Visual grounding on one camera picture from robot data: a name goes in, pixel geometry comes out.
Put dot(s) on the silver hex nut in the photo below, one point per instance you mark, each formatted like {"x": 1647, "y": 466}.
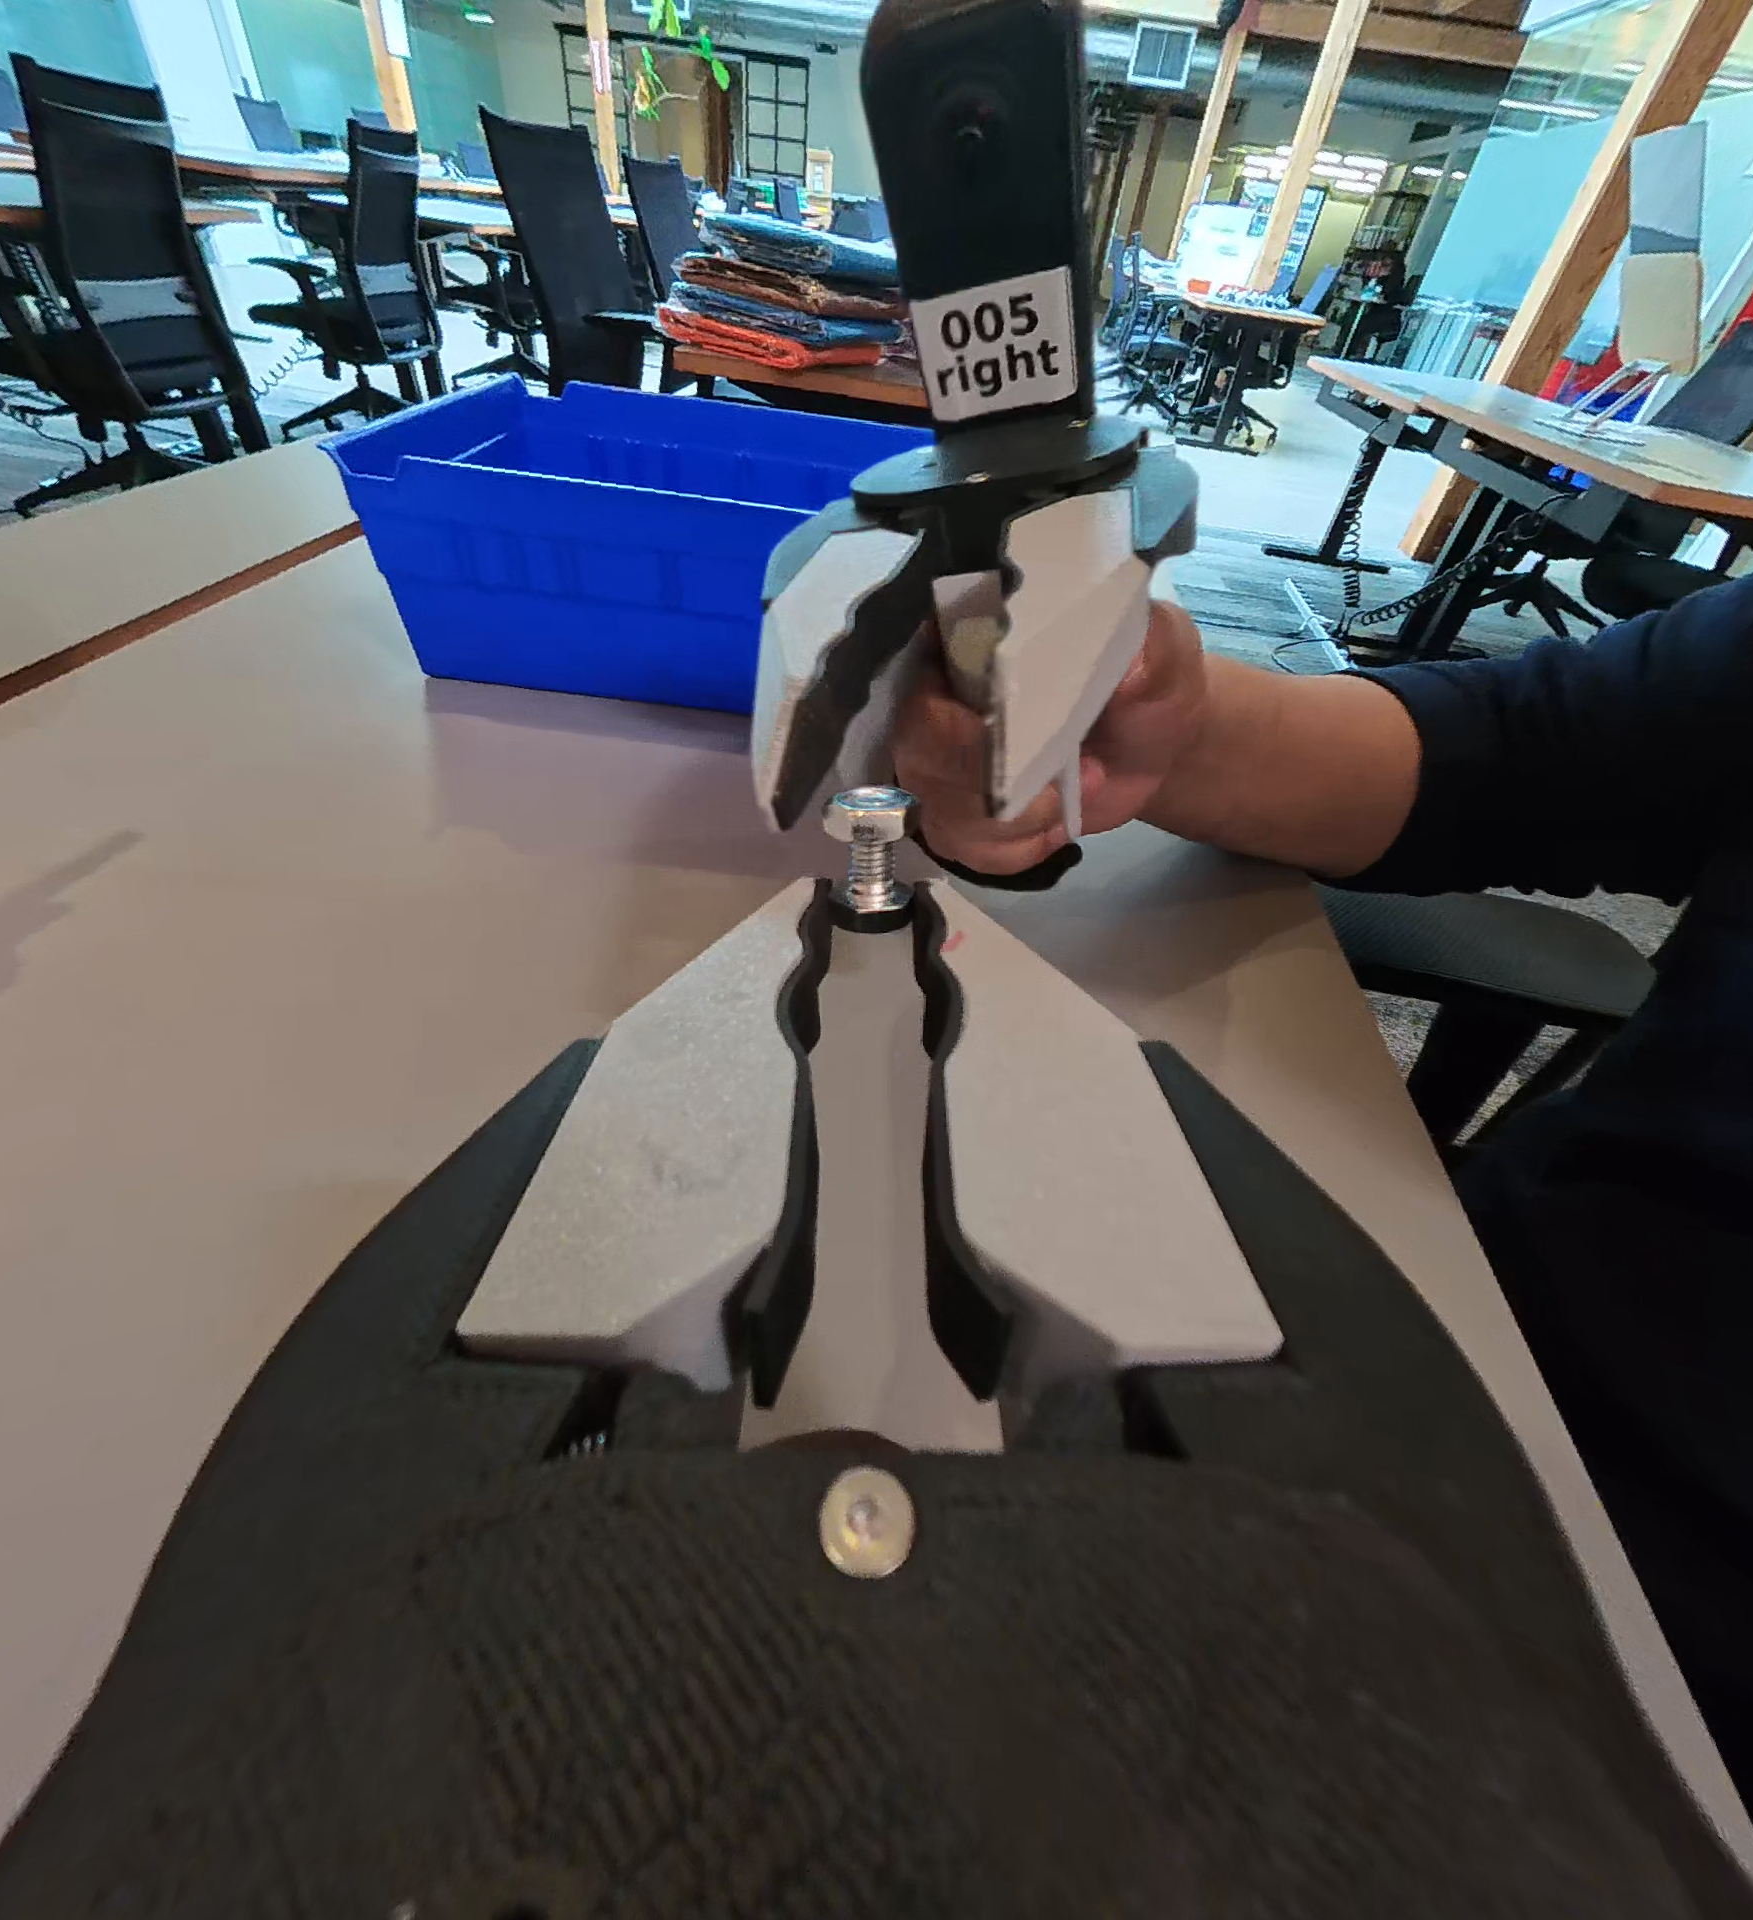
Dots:
{"x": 863, "y": 815}

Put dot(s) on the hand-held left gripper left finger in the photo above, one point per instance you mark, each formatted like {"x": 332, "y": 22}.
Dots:
{"x": 635, "y": 1184}

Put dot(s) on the person's right forearm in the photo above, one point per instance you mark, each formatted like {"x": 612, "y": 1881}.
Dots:
{"x": 1566, "y": 720}

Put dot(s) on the person's right hand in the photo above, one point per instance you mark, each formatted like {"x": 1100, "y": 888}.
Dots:
{"x": 1160, "y": 734}

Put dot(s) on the wooden desk black frame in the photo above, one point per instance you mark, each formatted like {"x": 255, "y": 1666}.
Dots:
{"x": 1566, "y": 437}

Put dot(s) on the person's black office chair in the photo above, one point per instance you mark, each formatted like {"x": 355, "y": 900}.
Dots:
{"x": 1492, "y": 960}

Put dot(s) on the short silver bolt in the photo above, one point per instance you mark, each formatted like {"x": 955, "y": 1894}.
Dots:
{"x": 868, "y": 875}

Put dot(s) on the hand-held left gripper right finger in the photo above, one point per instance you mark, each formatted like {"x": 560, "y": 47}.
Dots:
{"x": 1115, "y": 1184}

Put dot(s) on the blue plastic bin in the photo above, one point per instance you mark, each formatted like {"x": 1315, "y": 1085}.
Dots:
{"x": 546, "y": 569}

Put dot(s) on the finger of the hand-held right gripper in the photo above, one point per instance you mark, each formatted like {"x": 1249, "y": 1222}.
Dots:
{"x": 1071, "y": 630}
{"x": 801, "y": 647}

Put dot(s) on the slanted wooden post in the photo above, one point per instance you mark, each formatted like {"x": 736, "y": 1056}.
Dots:
{"x": 1595, "y": 224}

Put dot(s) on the stack of folded cloths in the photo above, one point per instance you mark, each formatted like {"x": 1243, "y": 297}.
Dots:
{"x": 770, "y": 302}

